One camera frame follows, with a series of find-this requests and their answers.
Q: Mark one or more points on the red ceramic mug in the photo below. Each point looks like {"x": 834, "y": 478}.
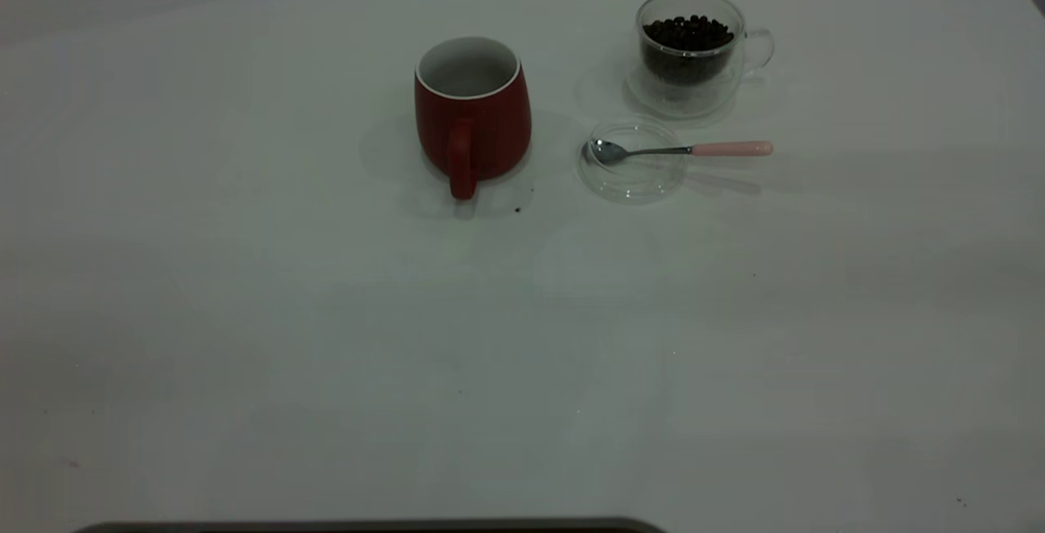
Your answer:
{"x": 490, "y": 129}

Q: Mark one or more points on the clear glass cup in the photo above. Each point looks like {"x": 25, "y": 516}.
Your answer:
{"x": 694, "y": 92}

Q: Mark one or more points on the dark coffee beans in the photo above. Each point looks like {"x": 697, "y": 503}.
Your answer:
{"x": 688, "y": 43}

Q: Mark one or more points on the clear glass dish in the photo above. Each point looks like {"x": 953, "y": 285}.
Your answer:
{"x": 633, "y": 182}

